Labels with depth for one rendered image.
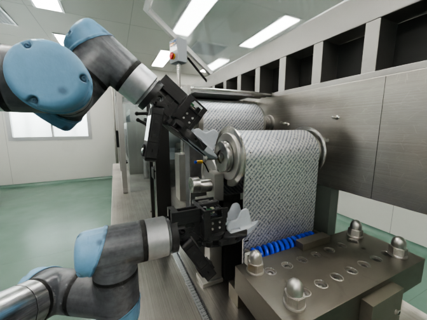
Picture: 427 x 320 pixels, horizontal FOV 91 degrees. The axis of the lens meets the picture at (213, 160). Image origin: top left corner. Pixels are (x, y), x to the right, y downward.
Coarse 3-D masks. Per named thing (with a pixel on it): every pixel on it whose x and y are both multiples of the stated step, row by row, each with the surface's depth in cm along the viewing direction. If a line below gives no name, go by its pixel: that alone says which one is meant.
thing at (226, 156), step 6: (222, 144) 49; (228, 144) 49; (216, 150) 53; (222, 150) 49; (228, 150) 48; (222, 156) 50; (228, 156) 47; (216, 162) 53; (222, 162) 51; (228, 162) 48; (222, 168) 50; (228, 168) 49
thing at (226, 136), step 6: (222, 138) 52; (228, 138) 50; (234, 138) 48; (234, 144) 47; (234, 150) 47; (234, 156) 48; (234, 162) 48; (234, 168) 48; (228, 174) 51; (234, 174) 48
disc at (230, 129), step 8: (224, 128) 52; (232, 128) 49; (240, 136) 46; (216, 144) 57; (240, 144) 46; (240, 152) 46; (240, 160) 46; (240, 168) 47; (240, 176) 47; (232, 184) 50
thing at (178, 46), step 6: (174, 42) 93; (180, 42) 92; (186, 42) 94; (174, 48) 94; (180, 48) 93; (186, 48) 95; (174, 54) 94; (180, 54) 93; (186, 54) 95; (174, 60) 95; (180, 60) 94; (186, 60) 95
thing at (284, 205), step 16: (288, 176) 53; (304, 176) 55; (256, 192) 49; (272, 192) 51; (288, 192) 53; (304, 192) 56; (256, 208) 50; (272, 208) 52; (288, 208) 54; (304, 208) 57; (272, 224) 53; (288, 224) 55; (304, 224) 58; (256, 240) 51; (272, 240) 53
